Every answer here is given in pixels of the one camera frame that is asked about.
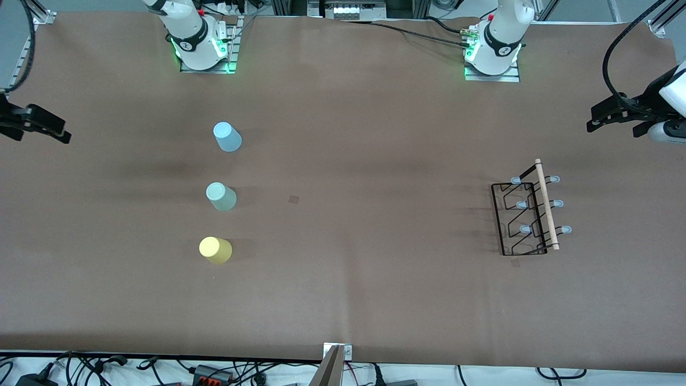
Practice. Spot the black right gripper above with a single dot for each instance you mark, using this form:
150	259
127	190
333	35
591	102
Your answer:
9	118

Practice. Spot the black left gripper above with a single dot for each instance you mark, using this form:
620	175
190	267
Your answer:
641	106

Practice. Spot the pale green plastic cup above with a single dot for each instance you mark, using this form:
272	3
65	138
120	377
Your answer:
221	197

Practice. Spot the yellow plastic cup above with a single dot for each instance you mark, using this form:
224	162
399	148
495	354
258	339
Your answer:
215	250

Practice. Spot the light blue plastic cup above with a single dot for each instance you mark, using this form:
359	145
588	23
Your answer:
228	138

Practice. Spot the black power adapter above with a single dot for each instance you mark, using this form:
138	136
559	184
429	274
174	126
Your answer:
35	380

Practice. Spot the grey box with white sockets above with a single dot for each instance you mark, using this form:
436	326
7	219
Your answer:
345	10

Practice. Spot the orange and black connector block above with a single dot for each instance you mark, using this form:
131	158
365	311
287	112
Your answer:
211	374

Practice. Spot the brown paper table cover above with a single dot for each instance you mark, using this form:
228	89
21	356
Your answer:
343	289

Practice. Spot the black plug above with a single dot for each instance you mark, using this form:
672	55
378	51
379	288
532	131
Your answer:
377	375

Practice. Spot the perforated metal rail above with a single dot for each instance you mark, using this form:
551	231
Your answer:
24	53

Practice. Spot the aluminium frame profile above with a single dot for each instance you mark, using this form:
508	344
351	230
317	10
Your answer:
664	19
40	13

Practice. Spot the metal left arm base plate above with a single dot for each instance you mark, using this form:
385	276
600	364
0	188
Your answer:
493	78

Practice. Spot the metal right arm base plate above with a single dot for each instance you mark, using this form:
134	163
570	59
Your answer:
231	59

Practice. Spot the white metal bracket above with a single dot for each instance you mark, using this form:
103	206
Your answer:
348	351

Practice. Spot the grey camera mount pole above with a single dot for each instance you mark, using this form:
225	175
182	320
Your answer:
328	372

